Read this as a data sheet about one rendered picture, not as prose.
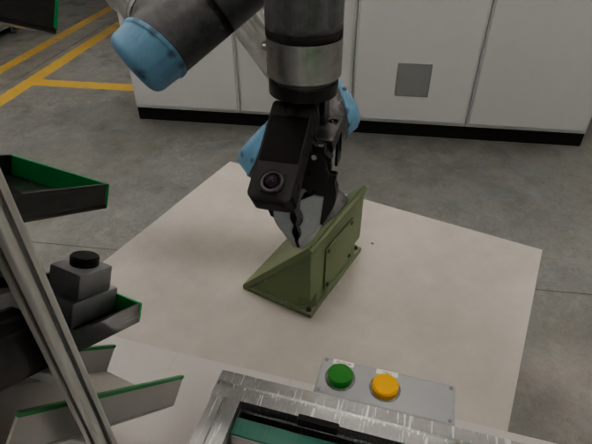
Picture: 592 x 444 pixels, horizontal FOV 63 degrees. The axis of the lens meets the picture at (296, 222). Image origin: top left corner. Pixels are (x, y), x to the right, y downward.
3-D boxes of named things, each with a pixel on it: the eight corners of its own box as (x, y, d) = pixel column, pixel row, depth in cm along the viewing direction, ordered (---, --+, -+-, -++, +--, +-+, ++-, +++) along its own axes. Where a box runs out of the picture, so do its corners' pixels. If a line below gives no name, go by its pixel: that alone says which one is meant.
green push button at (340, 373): (329, 367, 78) (330, 359, 77) (354, 373, 78) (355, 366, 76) (324, 388, 75) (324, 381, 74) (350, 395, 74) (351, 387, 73)
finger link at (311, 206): (331, 228, 64) (334, 168, 58) (321, 257, 59) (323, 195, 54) (308, 225, 65) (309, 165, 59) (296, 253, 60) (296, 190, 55)
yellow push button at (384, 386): (373, 378, 77) (374, 370, 76) (398, 383, 76) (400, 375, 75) (369, 399, 74) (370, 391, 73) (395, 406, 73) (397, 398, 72)
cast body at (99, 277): (86, 298, 58) (92, 243, 56) (115, 310, 56) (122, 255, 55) (23, 322, 50) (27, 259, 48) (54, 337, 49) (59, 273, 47)
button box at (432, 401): (321, 377, 83) (323, 354, 79) (448, 407, 79) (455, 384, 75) (312, 413, 78) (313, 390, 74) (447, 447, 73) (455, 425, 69)
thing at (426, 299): (231, 169, 152) (230, 160, 150) (538, 258, 118) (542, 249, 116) (44, 321, 102) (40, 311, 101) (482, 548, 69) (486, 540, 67)
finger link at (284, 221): (308, 225, 65) (309, 165, 59) (296, 253, 60) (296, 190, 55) (285, 221, 65) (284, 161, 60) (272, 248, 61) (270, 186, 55)
